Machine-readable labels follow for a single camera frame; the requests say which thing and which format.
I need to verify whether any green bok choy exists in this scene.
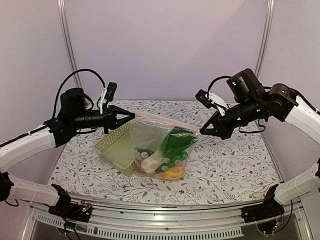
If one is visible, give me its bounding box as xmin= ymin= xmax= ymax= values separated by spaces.
xmin=140 ymin=126 xmax=198 ymax=174

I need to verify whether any aluminium frame post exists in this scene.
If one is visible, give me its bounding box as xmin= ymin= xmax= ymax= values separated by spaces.
xmin=56 ymin=0 xmax=88 ymax=108
xmin=253 ymin=0 xmax=275 ymax=78

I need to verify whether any clear zip top bag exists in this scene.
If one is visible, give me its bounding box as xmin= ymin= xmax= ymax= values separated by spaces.
xmin=128 ymin=109 xmax=200 ymax=181

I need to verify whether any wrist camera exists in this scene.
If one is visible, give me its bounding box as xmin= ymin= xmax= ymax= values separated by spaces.
xmin=195 ymin=89 xmax=229 ymax=116
xmin=96 ymin=82 xmax=118 ymax=115

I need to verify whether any left aluminium frame post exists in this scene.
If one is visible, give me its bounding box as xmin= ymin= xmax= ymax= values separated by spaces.
xmin=56 ymin=0 xmax=88 ymax=108

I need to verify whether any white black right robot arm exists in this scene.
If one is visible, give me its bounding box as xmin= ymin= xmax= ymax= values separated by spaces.
xmin=195 ymin=68 xmax=320 ymax=144

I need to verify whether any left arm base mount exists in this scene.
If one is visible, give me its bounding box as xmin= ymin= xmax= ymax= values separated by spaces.
xmin=48 ymin=184 xmax=92 ymax=223

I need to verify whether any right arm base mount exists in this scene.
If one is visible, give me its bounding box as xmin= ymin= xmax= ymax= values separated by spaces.
xmin=241 ymin=184 xmax=285 ymax=235

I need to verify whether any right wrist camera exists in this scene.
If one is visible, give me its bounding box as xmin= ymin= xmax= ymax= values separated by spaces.
xmin=195 ymin=89 xmax=229 ymax=116

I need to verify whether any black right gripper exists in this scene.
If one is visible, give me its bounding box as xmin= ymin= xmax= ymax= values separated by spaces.
xmin=201 ymin=95 xmax=264 ymax=140

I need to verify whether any pale green perforated basket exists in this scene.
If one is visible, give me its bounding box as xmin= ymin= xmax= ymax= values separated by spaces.
xmin=93 ymin=123 xmax=136 ymax=177

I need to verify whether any aluminium front rail base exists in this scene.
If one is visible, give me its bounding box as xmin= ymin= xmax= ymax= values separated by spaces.
xmin=21 ymin=194 xmax=314 ymax=240

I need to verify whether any right aluminium frame post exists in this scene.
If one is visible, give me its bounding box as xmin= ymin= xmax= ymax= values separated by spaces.
xmin=253 ymin=0 xmax=275 ymax=78

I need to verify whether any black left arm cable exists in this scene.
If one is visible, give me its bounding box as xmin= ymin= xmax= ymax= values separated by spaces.
xmin=51 ymin=69 xmax=107 ymax=118

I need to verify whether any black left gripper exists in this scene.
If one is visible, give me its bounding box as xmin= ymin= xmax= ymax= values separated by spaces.
xmin=71 ymin=103 xmax=134 ymax=133

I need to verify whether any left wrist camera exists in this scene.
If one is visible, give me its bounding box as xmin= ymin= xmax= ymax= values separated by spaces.
xmin=96 ymin=82 xmax=118 ymax=115

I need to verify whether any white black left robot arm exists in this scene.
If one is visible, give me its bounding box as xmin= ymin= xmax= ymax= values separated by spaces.
xmin=0 ymin=83 xmax=135 ymax=217

